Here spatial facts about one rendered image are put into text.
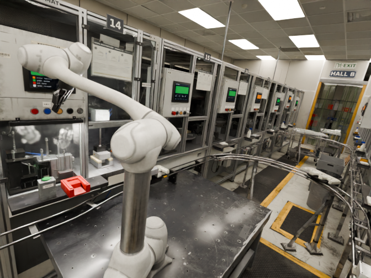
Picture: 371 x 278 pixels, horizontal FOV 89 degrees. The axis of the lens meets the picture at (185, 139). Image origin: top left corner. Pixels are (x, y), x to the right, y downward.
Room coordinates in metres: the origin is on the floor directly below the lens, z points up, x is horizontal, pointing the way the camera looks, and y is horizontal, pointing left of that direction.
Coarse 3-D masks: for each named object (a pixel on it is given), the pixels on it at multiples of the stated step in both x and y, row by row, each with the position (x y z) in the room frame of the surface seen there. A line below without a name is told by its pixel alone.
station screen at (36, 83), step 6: (30, 72) 1.02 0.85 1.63; (30, 78) 1.02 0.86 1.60; (36, 78) 1.04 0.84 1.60; (42, 78) 1.06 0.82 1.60; (48, 78) 1.08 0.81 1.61; (30, 84) 1.02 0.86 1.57; (36, 84) 1.04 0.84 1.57; (42, 84) 1.06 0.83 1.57; (48, 84) 1.08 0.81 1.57; (54, 84) 1.10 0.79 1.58
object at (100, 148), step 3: (99, 129) 1.54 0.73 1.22; (99, 132) 1.54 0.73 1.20; (99, 135) 1.54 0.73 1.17; (99, 138) 1.54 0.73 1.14; (99, 141) 1.54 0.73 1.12; (99, 144) 1.54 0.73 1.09; (93, 147) 1.54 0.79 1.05; (96, 147) 1.51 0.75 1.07; (99, 147) 1.52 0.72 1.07; (102, 147) 1.54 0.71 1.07; (105, 147) 1.56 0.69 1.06; (93, 150) 1.54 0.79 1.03; (96, 150) 1.51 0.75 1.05; (99, 150) 1.52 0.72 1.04; (102, 150) 1.54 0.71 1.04; (105, 150) 1.56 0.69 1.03
